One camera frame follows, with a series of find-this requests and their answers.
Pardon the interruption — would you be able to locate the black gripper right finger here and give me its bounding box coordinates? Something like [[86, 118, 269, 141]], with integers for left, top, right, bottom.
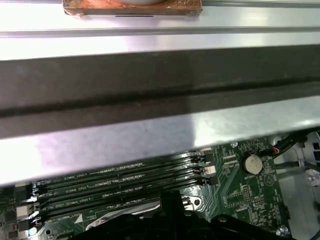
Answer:
[[170, 190, 279, 240]]

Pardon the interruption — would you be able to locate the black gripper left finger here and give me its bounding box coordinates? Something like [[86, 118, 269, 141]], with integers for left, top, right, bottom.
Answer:
[[72, 190, 172, 240]]

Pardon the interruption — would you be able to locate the metal socket cover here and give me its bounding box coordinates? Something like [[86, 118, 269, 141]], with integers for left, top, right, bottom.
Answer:
[[85, 199, 161, 231]]

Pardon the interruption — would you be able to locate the black RAM slot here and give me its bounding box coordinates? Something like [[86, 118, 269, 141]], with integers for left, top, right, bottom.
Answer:
[[37, 181, 203, 221], [34, 153, 205, 196], [34, 166, 205, 208]]

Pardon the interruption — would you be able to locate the CPU socket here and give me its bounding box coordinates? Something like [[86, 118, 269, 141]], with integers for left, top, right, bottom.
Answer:
[[85, 194, 203, 232]]

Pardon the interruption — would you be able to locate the green motherboard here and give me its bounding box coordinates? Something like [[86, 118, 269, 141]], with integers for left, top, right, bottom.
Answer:
[[0, 139, 292, 240]]

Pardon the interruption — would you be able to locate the silver coin battery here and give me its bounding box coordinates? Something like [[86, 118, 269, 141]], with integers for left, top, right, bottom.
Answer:
[[240, 151, 263, 176]]

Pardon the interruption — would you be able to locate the black PC case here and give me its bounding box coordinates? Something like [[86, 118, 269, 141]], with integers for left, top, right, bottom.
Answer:
[[0, 43, 320, 240]]

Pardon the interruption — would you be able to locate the black wire with connector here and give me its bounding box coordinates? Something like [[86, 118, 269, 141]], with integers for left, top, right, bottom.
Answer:
[[259, 133, 309, 158]]

